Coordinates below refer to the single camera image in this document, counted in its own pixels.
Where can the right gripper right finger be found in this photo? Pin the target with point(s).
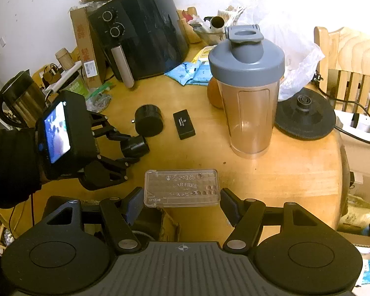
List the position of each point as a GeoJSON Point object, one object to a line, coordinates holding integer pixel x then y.
{"type": "Point", "coordinates": [246, 217]}

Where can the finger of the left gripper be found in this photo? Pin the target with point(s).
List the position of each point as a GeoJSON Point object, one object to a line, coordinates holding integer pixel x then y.
{"type": "Point", "coordinates": [104, 172]}
{"type": "Point", "coordinates": [104, 128]}

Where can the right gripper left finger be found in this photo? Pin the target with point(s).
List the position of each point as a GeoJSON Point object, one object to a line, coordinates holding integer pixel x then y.
{"type": "Point", "coordinates": [118, 216]}

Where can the black cylinder case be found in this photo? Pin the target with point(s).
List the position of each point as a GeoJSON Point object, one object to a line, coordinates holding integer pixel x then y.
{"type": "Point", "coordinates": [148, 120]}

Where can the clear plastic case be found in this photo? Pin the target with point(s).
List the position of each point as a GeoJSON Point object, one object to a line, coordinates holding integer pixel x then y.
{"type": "Point", "coordinates": [181, 188]}

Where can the black rectangular case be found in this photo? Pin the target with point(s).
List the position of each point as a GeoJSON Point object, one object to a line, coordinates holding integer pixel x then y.
{"type": "Point", "coordinates": [184, 124]}

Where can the black cube adapter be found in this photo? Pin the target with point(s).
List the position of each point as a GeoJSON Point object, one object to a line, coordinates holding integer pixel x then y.
{"type": "Point", "coordinates": [134, 147]}

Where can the person left hand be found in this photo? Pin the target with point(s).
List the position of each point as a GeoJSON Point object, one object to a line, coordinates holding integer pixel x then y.
{"type": "Point", "coordinates": [43, 178]}

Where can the clear plastic bag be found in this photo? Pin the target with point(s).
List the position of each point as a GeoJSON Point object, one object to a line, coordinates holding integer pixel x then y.
{"type": "Point", "coordinates": [99, 102]}

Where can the brown cardboard box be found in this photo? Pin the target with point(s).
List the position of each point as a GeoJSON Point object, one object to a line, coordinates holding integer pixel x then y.
{"type": "Point", "coordinates": [151, 224]}

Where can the green label can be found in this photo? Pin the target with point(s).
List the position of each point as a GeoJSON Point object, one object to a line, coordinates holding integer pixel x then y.
{"type": "Point", "coordinates": [77, 85]}

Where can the steel electric kettle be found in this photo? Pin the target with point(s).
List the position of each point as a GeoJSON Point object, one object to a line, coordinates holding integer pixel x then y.
{"type": "Point", "coordinates": [22, 103]}

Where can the white power strip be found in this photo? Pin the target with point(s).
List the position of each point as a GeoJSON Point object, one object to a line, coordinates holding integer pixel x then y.
{"type": "Point", "coordinates": [55, 87]}

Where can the black air fryer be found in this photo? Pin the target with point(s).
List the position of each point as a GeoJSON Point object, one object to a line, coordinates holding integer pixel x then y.
{"type": "Point", "coordinates": [140, 38]}

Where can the blue wipes pack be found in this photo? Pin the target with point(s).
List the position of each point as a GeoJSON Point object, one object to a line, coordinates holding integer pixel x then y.
{"type": "Point", "coordinates": [185, 73]}
{"type": "Point", "coordinates": [201, 75]}

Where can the tall cardboard box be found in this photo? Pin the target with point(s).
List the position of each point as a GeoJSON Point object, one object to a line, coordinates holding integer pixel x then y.
{"type": "Point", "coordinates": [90, 52]}

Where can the black kettle base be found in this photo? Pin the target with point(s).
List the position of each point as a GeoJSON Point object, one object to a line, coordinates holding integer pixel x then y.
{"type": "Point", "coordinates": [305, 116]}

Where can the orange-brown apple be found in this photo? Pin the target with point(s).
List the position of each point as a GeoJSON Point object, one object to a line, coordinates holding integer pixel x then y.
{"type": "Point", "coordinates": [213, 94]}

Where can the yellow wipes pack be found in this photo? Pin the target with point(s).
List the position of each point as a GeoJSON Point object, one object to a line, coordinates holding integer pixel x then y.
{"type": "Point", "coordinates": [202, 55]}

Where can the shaker bottle grey lid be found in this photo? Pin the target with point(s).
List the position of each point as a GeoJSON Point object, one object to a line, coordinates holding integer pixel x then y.
{"type": "Point", "coordinates": [248, 69]}

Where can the glass bowl with clutter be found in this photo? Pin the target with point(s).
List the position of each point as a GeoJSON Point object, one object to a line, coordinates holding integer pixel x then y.
{"type": "Point", "coordinates": [211, 29]}

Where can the white plastic bag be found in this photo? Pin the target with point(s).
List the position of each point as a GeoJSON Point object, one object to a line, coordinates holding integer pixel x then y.
{"type": "Point", "coordinates": [301, 62]}

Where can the wooden chair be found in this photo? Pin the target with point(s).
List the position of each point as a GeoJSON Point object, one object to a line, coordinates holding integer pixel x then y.
{"type": "Point", "coordinates": [345, 78]}

